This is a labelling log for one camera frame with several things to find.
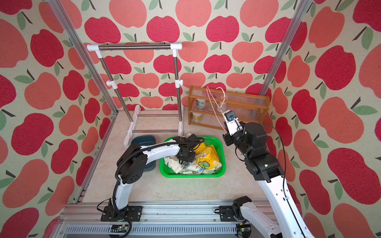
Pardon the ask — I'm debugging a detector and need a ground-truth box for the white cup with label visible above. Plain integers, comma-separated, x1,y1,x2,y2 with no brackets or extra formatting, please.
196,99,206,108

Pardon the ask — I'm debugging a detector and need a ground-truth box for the green plastic basket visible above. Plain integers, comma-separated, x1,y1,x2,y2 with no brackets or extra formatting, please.
159,136,226,179

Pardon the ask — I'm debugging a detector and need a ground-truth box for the yellow labelled tin can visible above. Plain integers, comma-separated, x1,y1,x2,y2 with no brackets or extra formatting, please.
192,113,202,122

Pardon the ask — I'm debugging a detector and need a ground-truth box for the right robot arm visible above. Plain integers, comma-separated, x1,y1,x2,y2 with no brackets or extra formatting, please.
223,120,313,238

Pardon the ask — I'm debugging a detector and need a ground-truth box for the aluminium frame post left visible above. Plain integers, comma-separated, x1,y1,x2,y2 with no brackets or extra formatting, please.
48,0,119,115

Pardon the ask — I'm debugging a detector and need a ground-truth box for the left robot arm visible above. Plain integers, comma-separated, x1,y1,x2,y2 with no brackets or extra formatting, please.
111,134,205,222

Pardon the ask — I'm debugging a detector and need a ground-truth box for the dark blue plastic tray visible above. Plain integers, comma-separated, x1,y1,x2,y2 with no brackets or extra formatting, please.
130,135,157,173

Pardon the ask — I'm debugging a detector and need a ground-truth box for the wooden shelf rack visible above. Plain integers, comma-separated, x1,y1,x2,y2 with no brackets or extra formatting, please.
188,86,270,130

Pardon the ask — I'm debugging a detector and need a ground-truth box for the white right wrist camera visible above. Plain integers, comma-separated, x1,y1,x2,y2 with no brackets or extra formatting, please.
223,110,245,136

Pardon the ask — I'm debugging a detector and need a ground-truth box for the pink wire hanger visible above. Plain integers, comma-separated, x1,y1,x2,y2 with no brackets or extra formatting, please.
206,86,228,133

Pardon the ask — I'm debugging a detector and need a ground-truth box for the yellow dinosaur kids jacket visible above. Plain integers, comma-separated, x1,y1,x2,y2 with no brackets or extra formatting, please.
163,133,223,175

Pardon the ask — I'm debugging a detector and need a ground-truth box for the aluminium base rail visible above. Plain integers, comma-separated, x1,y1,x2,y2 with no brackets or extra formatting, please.
49,200,274,238

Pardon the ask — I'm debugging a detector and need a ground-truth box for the white and steel clothes rack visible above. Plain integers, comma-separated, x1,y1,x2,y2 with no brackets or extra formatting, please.
86,43,184,146

